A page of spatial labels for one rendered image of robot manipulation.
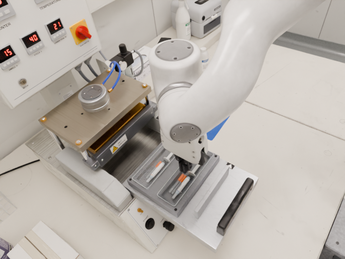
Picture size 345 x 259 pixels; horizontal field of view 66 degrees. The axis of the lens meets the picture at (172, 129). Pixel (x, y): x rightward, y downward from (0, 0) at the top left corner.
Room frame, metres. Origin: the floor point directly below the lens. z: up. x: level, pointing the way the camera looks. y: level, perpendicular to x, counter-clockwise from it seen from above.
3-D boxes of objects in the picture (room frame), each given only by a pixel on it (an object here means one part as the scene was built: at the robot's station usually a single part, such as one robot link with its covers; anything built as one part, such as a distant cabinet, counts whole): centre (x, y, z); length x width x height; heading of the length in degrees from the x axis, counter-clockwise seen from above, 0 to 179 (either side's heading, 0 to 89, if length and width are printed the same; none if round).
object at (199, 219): (0.37, -0.02, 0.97); 0.30 x 0.22 x 0.08; 47
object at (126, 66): (0.83, 0.14, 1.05); 0.15 x 0.05 x 0.15; 137
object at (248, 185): (0.27, -0.12, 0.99); 0.15 x 0.02 x 0.04; 137
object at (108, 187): (0.43, 0.25, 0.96); 0.25 x 0.05 x 0.07; 47
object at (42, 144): (0.60, 0.23, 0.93); 0.46 x 0.35 x 0.01; 47
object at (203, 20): (1.51, -0.24, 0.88); 0.25 x 0.20 x 0.17; 40
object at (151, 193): (0.40, 0.01, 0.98); 0.20 x 0.17 x 0.03; 137
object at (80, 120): (0.61, 0.21, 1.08); 0.31 x 0.24 x 0.13; 137
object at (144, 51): (1.14, 0.12, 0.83); 0.23 x 0.12 x 0.07; 136
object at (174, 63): (0.36, -0.02, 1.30); 0.09 x 0.08 x 0.13; 179
